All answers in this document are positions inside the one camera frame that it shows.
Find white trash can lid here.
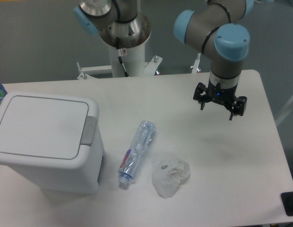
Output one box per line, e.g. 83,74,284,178
0,95,89,160

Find grey trash can push button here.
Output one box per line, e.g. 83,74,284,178
80,116,97,146

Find black cable on pedestal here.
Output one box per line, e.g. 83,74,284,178
116,36,130,78

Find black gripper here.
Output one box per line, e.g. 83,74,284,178
193,78,247,121

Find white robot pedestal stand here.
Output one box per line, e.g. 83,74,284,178
76,44,203,80

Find black device at table edge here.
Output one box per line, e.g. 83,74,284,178
281,192,293,217

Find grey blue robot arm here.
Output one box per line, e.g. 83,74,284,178
73,0,254,116

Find crumpled clear plastic bag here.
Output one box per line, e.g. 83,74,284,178
151,157,190,199

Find white trash can body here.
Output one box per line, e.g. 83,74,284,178
0,90,104,195

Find crushed clear plastic bottle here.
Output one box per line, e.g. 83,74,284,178
118,121,156,186

